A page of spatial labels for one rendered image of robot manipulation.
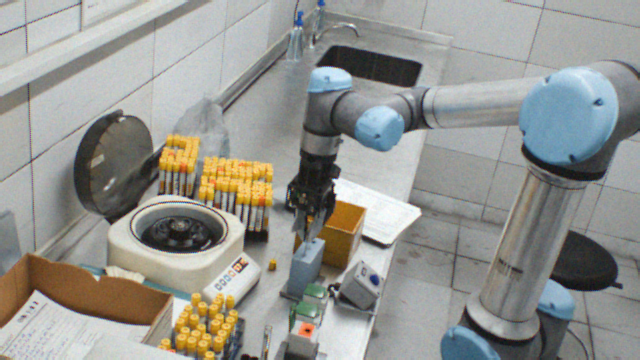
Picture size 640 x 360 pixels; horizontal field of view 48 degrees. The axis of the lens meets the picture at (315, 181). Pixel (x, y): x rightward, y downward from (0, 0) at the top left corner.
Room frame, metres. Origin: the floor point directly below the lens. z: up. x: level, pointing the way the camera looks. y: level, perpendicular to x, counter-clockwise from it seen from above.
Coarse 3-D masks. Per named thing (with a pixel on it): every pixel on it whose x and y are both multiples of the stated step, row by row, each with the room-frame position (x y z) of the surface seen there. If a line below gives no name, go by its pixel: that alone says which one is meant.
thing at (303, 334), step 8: (296, 328) 1.04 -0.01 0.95; (304, 328) 1.04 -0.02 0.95; (312, 328) 1.05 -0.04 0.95; (296, 336) 1.02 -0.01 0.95; (304, 336) 1.02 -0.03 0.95; (312, 336) 1.03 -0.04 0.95; (296, 344) 1.02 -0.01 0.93; (304, 344) 1.02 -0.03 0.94; (312, 344) 1.02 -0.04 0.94; (296, 352) 1.02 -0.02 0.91; (304, 352) 1.02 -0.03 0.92; (312, 352) 1.02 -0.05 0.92
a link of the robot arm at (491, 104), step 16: (512, 80) 1.12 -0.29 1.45; (528, 80) 1.10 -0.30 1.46; (416, 96) 1.22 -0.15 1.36; (432, 96) 1.19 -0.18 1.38; (448, 96) 1.17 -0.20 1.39; (464, 96) 1.15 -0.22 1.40; (480, 96) 1.13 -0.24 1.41; (496, 96) 1.11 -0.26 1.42; (512, 96) 1.09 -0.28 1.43; (416, 112) 1.20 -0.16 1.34; (432, 112) 1.18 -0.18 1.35; (448, 112) 1.16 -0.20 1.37; (464, 112) 1.14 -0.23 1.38; (480, 112) 1.12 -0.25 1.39; (496, 112) 1.10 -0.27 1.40; (512, 112) 1.08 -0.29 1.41; (416, 128) 1.21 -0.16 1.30; (432, 128) 1.20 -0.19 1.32; (448, 128) 1.18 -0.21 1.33
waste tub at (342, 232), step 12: (336, 204) 1.50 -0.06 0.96; (348, 204) 1.50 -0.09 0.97; (312, 216) 1.51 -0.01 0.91; (336, 216) 1.50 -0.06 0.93; (348, 216) 1.50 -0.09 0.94; (360, 216) 1.49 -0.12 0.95; (324, 228) 1.38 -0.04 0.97; (336, 228) 1.37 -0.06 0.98; (348, 228) 1.49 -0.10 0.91; (360, 228) 1.45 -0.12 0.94; (300, 240) 1.39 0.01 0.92; (324, 240) 1.38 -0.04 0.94; (336, 240) 1.37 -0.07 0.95; (348, 240) 1.36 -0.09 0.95; (360, 240) 1.48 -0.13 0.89; (324, 252) 1.38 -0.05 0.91; (336, 252) 1.37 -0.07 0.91; (348, 252) 1.36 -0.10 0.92; (336, 264) 1.37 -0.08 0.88; (348, 264) 1.38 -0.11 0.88
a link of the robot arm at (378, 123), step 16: (352, 96) 1.17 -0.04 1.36; (384, 96) 1.20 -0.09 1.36; (400, 96) 1.21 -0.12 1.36; (336, 112) 1.16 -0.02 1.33; (352, 112) 1.14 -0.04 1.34; (368, 112) 1.13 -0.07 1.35; (384, 112) 1.12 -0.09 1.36; (400, 112) 1.17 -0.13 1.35; (336, 128) 1.16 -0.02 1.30; (352, 128) 1.13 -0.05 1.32; (368, 128) 1.11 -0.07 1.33; (384, 128) 1.10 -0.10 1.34; (400, 128) 1.13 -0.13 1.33; (368, 144) 1.11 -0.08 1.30; (384, 144) 1.11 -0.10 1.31
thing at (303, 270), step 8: (320, 240) 1.31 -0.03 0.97; (304, 248) 1.27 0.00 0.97; (312, 248) 1.28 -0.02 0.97; (320, 248) 1.28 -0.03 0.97; (296, 256) 1.24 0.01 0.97; (312, 256) 1.25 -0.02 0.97; (320, 256) 1.30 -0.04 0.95; (296, 264) 1.23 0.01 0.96; (304, 264) 1.22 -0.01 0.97; (312, 264) 1.24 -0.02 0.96; (320, 264) 1.31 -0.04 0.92; (296, 272) 1.22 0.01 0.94; (304, 272) 1.22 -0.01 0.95; (312, 272) 1.25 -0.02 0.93; (288, 280) 1.23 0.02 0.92; (296, 280) 1.22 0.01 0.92; (304, 280) 1.22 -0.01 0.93; (312, 280) 1.26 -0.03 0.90; (320, 280) 1.29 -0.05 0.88; (288, 288) 1.23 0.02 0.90; (296, 288) 1.22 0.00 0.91; (304, 288) 1.22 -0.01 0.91; (288, 296) 1.23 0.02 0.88; (296, 296) 1.22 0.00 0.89
